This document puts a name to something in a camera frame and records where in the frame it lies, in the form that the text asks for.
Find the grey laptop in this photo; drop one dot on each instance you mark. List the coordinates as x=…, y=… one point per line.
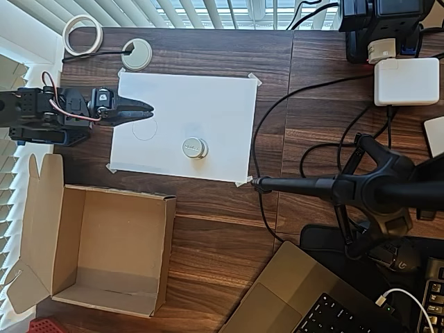
x=288, y=288

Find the black mouse pad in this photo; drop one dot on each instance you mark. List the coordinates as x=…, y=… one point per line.
x=319, y=239

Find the masking tape corner piece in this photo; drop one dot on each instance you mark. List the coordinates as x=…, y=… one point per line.
x=243, y=182
x=122, y=73
x=111, y=168
x=256, y=79

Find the small white plug adapter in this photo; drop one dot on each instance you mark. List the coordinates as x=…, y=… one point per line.
x=381, y=50

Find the silver flat device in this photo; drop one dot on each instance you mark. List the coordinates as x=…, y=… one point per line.
x=436, y=137

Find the open cardboard box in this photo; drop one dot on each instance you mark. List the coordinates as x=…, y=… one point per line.
x=114, y=243

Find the black tripod stand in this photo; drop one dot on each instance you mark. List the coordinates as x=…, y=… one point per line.
x=374, y=190

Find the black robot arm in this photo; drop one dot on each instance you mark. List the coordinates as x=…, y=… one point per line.
x=31, y=111

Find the black keyboard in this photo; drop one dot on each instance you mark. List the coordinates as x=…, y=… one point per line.
x=435, y=298

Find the white round desk grommet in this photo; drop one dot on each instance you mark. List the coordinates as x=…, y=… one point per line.
x=140, y=60

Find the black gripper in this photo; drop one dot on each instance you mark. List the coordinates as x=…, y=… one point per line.
x=122, y=110

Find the black power strip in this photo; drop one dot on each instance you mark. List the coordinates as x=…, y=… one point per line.
x=357, y=45

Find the cream vertical window blind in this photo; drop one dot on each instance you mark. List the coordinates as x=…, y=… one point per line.
x=10, y=225
x=194, y=14

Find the masking tape roll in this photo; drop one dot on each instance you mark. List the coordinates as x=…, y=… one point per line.
x=69, y=45

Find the white laptop power adapter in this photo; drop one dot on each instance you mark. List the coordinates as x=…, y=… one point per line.
x=406, y=81

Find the red leader robot arm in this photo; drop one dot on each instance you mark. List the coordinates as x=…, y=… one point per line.
x=45, y=326

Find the white paper sheet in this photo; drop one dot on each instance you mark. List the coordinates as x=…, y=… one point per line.
x=215, y=104

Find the black computer mouse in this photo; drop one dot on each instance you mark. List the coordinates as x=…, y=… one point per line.
x=404, y=260

